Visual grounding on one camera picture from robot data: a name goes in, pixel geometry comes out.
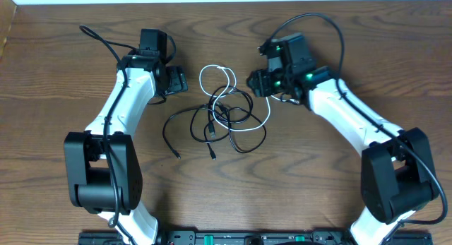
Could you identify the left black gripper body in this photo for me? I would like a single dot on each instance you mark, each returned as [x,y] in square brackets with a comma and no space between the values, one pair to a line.
[175,81]

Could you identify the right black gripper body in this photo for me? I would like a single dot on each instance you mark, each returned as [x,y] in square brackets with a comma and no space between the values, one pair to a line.
[273,82]

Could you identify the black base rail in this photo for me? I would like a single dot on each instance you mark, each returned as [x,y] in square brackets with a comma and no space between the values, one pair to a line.
[331,237]

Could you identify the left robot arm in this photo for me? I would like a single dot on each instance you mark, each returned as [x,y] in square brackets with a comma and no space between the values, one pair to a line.
[103,172]

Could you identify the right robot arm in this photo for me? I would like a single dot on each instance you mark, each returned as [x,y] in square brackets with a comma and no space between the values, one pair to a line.
[398,176]

